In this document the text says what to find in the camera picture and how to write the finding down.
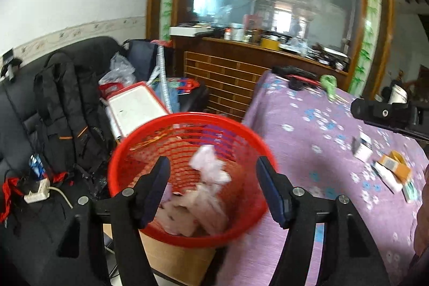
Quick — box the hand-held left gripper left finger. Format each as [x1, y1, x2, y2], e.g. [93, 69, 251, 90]
[55, 155, 171, 286]

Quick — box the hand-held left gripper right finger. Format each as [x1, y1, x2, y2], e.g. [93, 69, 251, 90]
[256, 155, 391, 286]

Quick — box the white blue patterned medicine box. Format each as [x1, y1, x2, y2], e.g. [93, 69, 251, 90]
[352, 132, 373, 162]

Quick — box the yellow paper container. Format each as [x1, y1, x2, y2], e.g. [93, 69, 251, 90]
[382, 150, 412, 181]

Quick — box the white paper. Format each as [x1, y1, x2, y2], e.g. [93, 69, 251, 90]
[189, 144, 232, 186]

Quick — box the long white barcode medicine box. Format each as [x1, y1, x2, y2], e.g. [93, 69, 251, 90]
[371, 161, 403, 193]

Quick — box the red plastic mesh basket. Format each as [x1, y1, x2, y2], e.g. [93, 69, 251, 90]
[107, 112, 279, 248]

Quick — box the white printed paper cup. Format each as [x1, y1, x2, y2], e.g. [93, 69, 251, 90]
[389, 83, 408, 104]

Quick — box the green cloth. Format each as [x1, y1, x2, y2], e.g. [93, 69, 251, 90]
[319, 74, 339, 101]

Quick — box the small green white packet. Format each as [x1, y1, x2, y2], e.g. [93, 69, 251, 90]
[402, 180, 419, 203]

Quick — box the black red hand tool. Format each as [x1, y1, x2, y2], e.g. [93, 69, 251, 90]
[271, 65, 319, 87]

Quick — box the colourful plastic package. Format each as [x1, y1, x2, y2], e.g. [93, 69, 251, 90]
[168, 77, 200, 95]

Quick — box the white power strip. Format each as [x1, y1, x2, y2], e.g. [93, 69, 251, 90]
[23, 179, 51, 204]

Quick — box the black backpack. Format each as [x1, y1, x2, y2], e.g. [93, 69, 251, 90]
[34, 51, 116, 173]

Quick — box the small blue white pack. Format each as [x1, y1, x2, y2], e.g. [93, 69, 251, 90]
[29, 154, 46, 179]

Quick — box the clear plastic bag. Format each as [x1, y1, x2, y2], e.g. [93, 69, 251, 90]
[99, 51, 136, 87]

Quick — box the wooden sideboard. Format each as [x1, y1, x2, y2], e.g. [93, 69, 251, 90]
[169, 35, 351, 122]

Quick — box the dark blue bag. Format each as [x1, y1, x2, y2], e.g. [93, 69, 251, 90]
[125, 39, 161, 82]

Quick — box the yellow tin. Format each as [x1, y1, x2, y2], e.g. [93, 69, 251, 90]
[260, 37, 280, 50]

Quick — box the black sofa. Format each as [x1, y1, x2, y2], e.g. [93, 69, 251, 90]
[0, 36, 128, 286]

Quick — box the white flat box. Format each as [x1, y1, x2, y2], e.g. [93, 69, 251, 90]
[169, 25, 215, 38]

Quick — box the black clip device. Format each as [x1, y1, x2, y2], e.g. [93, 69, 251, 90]
[0, 50, 22, 80]

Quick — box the white board with red frame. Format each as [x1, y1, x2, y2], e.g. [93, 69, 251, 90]
[107, 81, 171, 139]

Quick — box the white power cable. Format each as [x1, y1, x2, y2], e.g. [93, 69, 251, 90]
[50, 186, 73, 209]

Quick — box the white patterned strap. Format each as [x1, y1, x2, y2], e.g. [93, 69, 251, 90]
[149, 45, 175, 112]

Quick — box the red strap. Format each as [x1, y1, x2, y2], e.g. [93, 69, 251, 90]
[0, 172, 68, 223]

